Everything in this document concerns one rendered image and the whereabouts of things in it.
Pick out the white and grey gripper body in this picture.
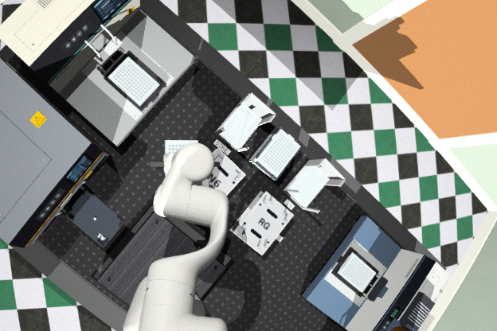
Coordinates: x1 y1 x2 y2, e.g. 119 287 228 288
163 152 175 173

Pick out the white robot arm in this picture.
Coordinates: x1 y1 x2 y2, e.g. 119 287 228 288
123 142 229 331

